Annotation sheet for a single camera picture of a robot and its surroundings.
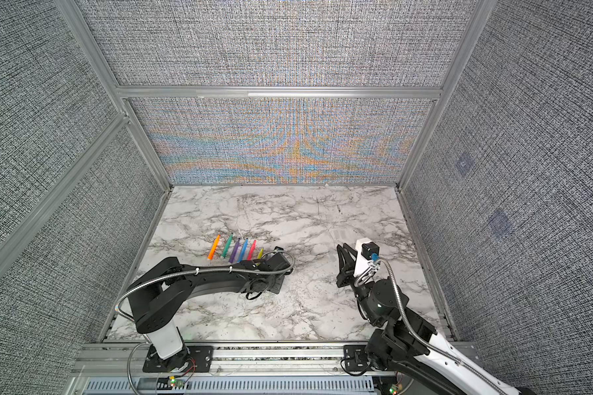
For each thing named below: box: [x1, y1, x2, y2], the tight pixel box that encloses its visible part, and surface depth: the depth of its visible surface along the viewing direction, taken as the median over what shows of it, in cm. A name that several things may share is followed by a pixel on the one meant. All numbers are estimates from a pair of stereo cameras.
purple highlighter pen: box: [228, 237, 241, 264], surface depth 99 cm
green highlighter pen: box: [220, 232, 234, 259], surface depth 100 cm
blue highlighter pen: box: [237, 237, 249, 264], surface depth 99 cm
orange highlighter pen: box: [207, 233, 221, 261], surface depth 99 cm
